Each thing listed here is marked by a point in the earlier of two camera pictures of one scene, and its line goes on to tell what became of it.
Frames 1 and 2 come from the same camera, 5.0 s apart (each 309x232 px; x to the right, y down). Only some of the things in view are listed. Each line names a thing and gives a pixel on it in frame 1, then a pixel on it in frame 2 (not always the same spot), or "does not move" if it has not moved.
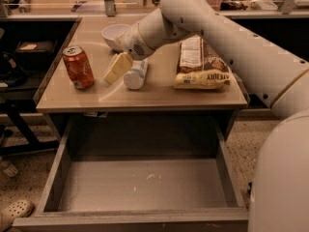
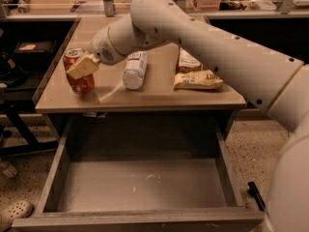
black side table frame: x=15 y=101 does not move
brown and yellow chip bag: x=199 y=66 does not move
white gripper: x=134 y=43 → x=100 y=47
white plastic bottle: x=134 y=78 does not move
